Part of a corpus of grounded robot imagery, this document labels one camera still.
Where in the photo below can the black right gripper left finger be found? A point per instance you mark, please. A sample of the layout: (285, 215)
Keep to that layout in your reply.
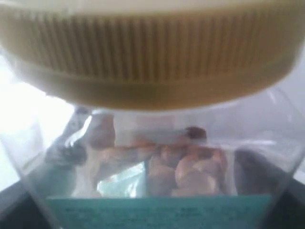
(18, 210)

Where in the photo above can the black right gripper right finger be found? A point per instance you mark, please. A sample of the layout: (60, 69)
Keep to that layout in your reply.
(290, 210)

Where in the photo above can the clear nut jar gold lid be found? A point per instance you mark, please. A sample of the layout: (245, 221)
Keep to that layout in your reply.
(152, 114)

